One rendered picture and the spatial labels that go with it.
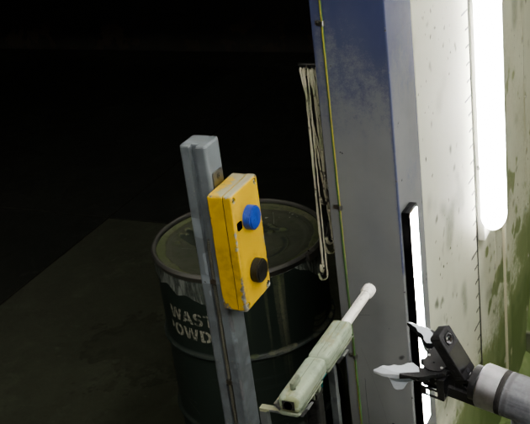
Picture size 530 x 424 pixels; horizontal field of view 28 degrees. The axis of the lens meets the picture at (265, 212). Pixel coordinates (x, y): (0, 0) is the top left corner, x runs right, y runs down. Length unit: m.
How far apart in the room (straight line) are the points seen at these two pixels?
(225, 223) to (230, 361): 0.35
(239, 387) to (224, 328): 0.15
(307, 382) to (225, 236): 0.35
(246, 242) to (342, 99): 0.51
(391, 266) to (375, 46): 0.56
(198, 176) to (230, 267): 0.19
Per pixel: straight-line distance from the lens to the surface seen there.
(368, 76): 2.42
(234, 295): 2.14
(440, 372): 2.13
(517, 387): 2.09
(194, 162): 2.09
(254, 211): 2.09
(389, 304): 2.66
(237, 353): 2.27
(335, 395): 2.38
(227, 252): 2.10
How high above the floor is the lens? 2.36
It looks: 25 degrees down
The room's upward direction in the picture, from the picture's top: 8 degrees counter-clockwise
